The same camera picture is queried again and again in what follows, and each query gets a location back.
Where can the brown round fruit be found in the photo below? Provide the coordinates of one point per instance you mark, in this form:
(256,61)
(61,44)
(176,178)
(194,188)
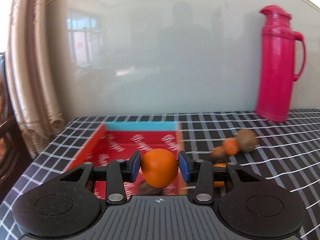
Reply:
(217,154)

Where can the black white grid tablecloth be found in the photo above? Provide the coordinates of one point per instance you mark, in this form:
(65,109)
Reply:
(288,154)

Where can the pink thermos flask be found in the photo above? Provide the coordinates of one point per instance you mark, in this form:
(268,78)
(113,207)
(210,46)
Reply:
(277,64)

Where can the dark brown passion fruit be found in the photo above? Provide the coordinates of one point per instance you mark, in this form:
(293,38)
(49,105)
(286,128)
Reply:
(146,189)

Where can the beige lace curtain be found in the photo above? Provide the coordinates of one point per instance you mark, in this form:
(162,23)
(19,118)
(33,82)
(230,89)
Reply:
(30,82)

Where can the brown kiwi fruit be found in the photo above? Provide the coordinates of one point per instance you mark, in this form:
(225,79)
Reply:
(247,140)

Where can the red cardboard tray box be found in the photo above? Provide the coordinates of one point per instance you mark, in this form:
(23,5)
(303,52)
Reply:
(119,140)

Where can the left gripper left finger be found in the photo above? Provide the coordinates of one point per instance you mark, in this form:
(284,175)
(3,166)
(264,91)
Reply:
(119,172)

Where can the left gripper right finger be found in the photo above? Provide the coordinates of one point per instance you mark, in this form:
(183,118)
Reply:
(199,172)

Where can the dark wooden sofa chair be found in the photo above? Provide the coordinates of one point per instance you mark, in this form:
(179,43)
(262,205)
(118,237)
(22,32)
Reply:
(15,157)

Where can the orange mandarin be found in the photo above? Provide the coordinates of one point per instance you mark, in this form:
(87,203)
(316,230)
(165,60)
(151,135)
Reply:
(230,146)
(159,168)

